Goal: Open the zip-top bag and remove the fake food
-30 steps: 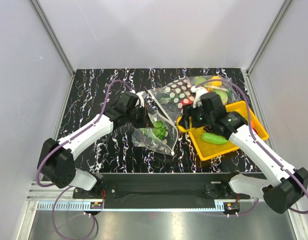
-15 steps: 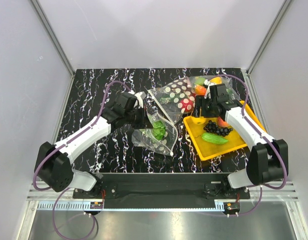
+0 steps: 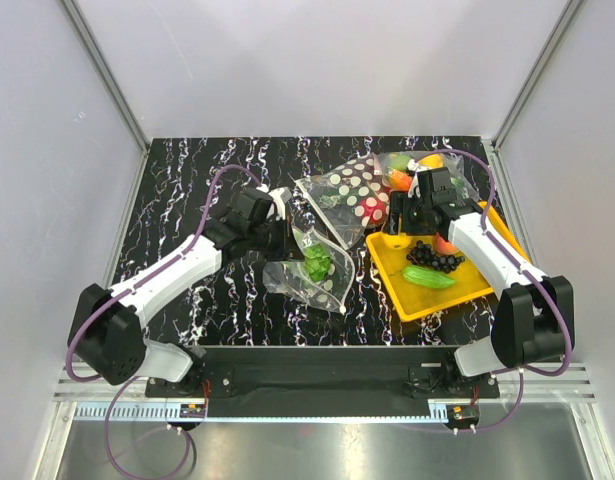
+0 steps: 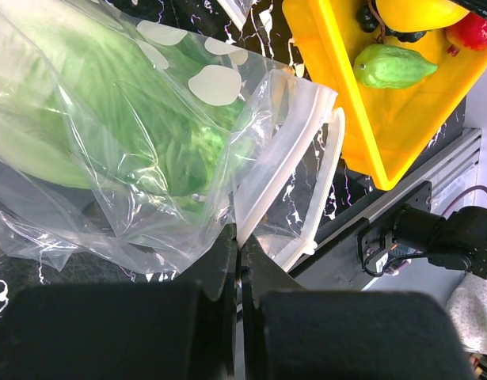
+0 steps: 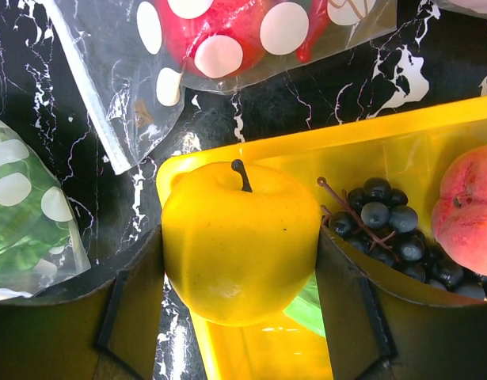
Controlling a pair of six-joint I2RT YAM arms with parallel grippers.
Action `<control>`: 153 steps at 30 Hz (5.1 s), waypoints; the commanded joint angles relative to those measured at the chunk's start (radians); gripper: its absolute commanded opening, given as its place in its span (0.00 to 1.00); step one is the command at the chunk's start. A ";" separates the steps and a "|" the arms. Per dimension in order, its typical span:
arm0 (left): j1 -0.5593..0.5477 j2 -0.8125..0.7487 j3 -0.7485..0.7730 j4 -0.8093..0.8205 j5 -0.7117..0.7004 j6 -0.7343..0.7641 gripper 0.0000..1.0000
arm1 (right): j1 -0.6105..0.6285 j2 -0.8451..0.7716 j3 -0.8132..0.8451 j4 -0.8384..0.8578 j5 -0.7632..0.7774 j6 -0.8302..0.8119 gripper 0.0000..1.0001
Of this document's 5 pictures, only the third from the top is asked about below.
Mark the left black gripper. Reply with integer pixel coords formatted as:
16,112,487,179
248,214,305,262

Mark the yellow fake lemon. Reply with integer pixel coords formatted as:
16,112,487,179
383,234,411,250

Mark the green fake bok choy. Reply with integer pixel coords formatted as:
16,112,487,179
303,243,332,282

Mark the clear zip bag with lemon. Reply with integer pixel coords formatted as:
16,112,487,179
263,206,356,314

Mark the clear zip bag with mushroom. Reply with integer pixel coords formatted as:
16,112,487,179
295,154,391,250

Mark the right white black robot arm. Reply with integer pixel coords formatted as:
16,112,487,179
383,168,575,397

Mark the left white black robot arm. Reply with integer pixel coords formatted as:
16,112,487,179
68,187,303,396

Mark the black fake grape bunch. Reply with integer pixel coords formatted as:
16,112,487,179
406,240,466,274

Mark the clear bag of fake fruit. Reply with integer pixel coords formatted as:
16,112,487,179
375,151,479,201

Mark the green fake bitter gourd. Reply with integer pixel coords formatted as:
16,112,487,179
402,265,456,290

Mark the black marble pattern mat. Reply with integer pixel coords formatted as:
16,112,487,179
114,136,497,347

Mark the left small connector board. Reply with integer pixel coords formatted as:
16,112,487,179
179,401,207,418

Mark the small connector board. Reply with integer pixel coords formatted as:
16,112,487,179
179,401,207,418
447,405,480,427

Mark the right small connector board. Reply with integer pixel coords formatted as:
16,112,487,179
447,405,480,427

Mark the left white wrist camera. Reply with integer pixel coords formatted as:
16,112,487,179
259,185,292,220

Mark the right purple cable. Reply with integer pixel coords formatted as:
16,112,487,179
426,148,574,433

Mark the purple cable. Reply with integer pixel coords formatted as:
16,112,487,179
426,148,574,433
65,164,266,477

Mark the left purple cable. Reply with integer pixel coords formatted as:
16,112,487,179
65,164,266,477

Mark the slotted white cable duct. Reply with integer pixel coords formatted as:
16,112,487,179
75,400,449,424

